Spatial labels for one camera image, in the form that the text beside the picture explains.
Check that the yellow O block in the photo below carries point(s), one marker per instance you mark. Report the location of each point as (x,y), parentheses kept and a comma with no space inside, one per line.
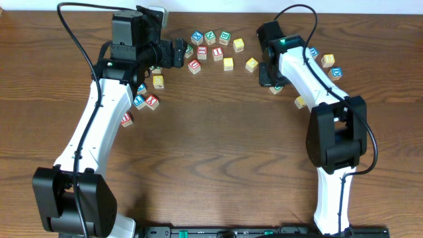
(251,65)

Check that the yellow K block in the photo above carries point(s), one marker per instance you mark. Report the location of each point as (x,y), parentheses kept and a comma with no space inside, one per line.
(300,102)

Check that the green F block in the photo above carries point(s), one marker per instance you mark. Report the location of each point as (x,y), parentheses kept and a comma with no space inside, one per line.
(189,51)

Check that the red U block centre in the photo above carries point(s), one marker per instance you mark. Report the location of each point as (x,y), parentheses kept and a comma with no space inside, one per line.
(194,66)

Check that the yellow C block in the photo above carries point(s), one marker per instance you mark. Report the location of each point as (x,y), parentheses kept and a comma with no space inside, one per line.
(238,45)

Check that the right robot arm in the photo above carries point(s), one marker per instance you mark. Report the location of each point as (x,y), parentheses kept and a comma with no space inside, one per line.
(336,135)

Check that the yellow S block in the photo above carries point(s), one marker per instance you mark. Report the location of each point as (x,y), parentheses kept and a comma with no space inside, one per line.
(228,64)

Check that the blue X block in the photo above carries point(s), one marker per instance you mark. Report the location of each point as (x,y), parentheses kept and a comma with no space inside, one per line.
(197,38)

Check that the red i block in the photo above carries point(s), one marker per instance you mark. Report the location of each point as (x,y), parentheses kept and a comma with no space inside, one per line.
(217,53)
(202,52)

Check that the blue D block upper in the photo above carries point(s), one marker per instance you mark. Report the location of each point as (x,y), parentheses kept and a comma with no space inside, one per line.
(314,53)

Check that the red Y block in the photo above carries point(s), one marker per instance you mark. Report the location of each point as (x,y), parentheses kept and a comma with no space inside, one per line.
(152,102)

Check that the blue d block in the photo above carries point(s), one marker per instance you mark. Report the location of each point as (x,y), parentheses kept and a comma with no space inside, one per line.
(314,53)
(335,73)

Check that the blue 2 block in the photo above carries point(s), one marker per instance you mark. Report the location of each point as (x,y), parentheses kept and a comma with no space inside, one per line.
(141,89)

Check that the green R block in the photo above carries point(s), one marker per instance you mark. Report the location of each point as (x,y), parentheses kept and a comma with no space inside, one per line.
(156,70)

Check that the red u block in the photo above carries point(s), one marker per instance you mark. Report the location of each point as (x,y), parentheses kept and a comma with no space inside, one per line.
(127,119)
(194,66)

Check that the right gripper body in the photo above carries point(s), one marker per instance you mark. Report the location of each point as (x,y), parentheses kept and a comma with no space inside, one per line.
(264,77)

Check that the yellow 8 block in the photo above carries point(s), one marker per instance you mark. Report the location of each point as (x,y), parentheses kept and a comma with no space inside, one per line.
(327,60)

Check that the green 7 block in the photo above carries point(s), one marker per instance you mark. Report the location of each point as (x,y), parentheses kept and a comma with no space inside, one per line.
(275,90)

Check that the green B block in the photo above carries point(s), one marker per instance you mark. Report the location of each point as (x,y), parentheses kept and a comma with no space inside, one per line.
(224,38)

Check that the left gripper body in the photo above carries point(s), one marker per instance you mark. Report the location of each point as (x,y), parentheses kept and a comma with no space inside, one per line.
(178,53)

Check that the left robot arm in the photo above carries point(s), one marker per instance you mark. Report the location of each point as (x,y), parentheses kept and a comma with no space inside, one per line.
(72,197)

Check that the green N block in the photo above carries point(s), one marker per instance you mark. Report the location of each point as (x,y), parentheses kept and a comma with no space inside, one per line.
(210,37)

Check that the yellow block near 2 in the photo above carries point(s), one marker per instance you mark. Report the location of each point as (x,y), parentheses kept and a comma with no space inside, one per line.
(158,81)

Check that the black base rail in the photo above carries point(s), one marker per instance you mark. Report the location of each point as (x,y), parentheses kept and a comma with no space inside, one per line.
(243,232)

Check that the blue T block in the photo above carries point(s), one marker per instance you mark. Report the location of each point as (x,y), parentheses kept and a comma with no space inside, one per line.
(139,102)

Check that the blue D block lower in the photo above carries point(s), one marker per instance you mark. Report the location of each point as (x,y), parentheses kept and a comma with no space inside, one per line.
(335,73)

